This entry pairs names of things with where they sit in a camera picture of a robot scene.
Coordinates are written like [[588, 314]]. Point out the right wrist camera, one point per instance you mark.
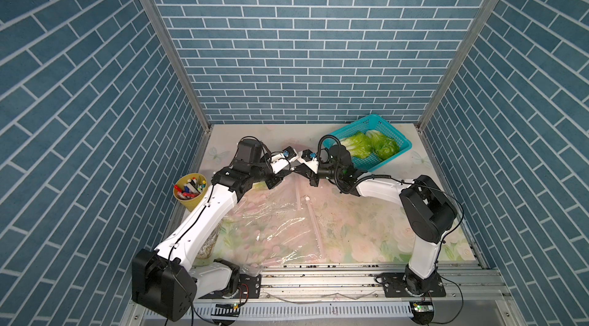
[[309, 159]]

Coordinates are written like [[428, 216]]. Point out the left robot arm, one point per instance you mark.
[[163, 279]]

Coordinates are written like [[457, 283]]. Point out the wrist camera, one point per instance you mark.
[[282, 161], [309, 159]]

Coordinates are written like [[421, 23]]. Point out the zip-top bag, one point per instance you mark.
[[285, 195], [261, 179], [259, 238]]

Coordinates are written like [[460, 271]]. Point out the teal plastic basket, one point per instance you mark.
[[373, 122]]

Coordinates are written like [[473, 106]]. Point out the chinese cabbage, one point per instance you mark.
[[383, 146], [358, 145]]

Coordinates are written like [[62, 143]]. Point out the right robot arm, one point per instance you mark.
[[432, 214]]

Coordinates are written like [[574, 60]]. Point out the yellow pen cup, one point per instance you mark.
[[195, 186]]

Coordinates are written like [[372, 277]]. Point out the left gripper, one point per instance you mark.
[[276, 177]]

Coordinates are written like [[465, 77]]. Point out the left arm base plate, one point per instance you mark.
[[246, 287]]

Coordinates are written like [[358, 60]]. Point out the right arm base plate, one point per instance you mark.
[[407, 284]]

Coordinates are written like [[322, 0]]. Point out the aluminium mounting rail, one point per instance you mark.
[[354, 283]]

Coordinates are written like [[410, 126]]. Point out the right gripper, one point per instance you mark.
[[310, 175]]

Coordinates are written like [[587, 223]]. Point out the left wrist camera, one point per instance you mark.
[[282, 161]]

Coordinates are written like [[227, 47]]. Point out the red marker pen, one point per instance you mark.
[[180, 193]]

